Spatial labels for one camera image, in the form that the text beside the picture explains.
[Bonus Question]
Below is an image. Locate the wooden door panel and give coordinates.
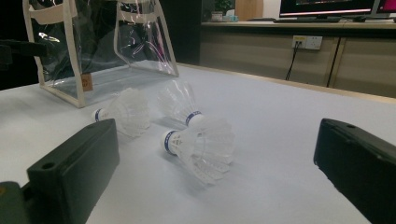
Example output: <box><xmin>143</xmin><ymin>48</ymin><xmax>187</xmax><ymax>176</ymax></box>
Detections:
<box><xmin>234</xmin><ymin>0</ymin><xmax>264</xmax><ymax>21</ymax></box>

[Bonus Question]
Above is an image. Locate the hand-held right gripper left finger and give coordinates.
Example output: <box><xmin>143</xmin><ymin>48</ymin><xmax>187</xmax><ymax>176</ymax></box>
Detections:
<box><xmin>26</xmin><ymin>119</ymin><xmax>120</xmax><ymax>224</ymax></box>

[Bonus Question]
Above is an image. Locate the white wall socket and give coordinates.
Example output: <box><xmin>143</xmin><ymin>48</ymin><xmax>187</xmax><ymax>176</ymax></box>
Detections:
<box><xmin>291</xmin><ymin>35</ymin><xmax>323</xmax><ymax>50</ymax></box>

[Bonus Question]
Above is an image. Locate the long wooden counter desk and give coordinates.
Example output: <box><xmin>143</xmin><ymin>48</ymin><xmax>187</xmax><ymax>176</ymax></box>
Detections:
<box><xmin>200</xmin><ymin>20</ymin><xmax>396</xmax><ymax>99</ymax></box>

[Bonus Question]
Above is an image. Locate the black computer monitor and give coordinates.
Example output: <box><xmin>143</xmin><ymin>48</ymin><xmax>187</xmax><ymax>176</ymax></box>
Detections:
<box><xmin>278</xmin><ymin>0</ymin><xmax>381</xmax><ymax>18</ymax></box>

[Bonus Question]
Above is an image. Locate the black keyboard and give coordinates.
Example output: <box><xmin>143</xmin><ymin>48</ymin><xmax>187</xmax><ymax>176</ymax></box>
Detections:
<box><xmin>273</xmin><ymin>17</ymin><xmax>343</xmax><ymax>24</ymax></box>

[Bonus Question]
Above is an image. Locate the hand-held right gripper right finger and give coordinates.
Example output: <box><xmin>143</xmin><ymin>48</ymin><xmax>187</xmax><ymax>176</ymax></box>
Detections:
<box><xmin>313</xmin><ymin>118</ymin><xmax>396</xmax><ymax>224</ymax></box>

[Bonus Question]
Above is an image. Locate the black power cable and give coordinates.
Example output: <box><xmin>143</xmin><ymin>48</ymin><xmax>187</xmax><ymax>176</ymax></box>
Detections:
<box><xmin>285</xmin><ymin>41</ymin><xmax>303</xmax><ymax>81</ymax></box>

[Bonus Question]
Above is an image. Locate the green potted plant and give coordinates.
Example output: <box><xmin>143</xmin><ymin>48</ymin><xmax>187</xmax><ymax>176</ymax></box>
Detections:
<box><xmin>214</xmin><ymin>0</ymin><xmax>235</xmax><ymax>13</ymax></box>

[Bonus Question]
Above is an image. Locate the white shuttlecock with blue band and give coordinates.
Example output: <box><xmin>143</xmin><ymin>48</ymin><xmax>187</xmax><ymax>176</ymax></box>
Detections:
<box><xmin>161</xmin><ymin>116</ymin><xmax>236</xmax><ymax>185</ymax></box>
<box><xmin>157</xmin><ymin>79</ymin><xmax>206</xmax><ymax>128</ymax></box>
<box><xmin>92</xmin><ymin>88</ymin><xmax>151</xmax><ymax>138</ymax></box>

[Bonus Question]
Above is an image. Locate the transparent bag with beige trim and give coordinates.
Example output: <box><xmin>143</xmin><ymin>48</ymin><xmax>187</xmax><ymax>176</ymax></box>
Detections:
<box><xmin>21</xmin><ymin>0</ymin><xmax>180</xmax><ymax>109</ymax></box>

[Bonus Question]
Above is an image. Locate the monitor with pink screen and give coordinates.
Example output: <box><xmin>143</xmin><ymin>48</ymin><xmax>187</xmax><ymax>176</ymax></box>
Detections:
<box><xmin>376</xmin><ymin>0</ymin><xmax>396</xmax><ymax>15</ymax></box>

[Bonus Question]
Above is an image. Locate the teal tissue box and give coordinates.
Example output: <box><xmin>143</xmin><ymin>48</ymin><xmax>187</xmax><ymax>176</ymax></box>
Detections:
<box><xmin>222</xmin><ymin>8</ymin><xmax>240</xmax><ymax>22</ymax></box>

